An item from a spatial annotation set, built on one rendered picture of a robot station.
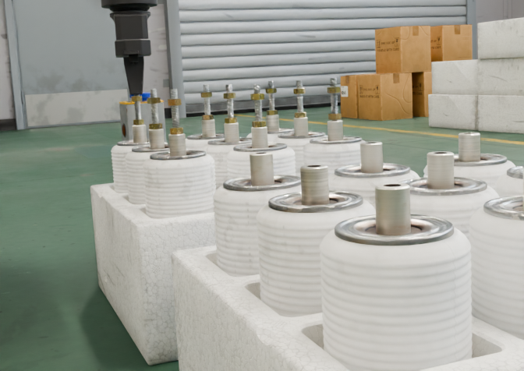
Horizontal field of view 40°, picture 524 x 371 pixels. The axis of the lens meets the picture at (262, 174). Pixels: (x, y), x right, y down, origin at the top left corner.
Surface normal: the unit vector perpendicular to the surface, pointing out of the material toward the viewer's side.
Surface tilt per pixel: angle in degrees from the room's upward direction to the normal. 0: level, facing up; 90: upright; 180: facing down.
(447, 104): 90
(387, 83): 90
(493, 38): 90
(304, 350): 0
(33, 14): 90
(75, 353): 0
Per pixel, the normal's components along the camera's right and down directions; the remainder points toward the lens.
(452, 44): 0.35, 0.11
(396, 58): -0.91, 0.11
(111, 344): -0.05, -0.99
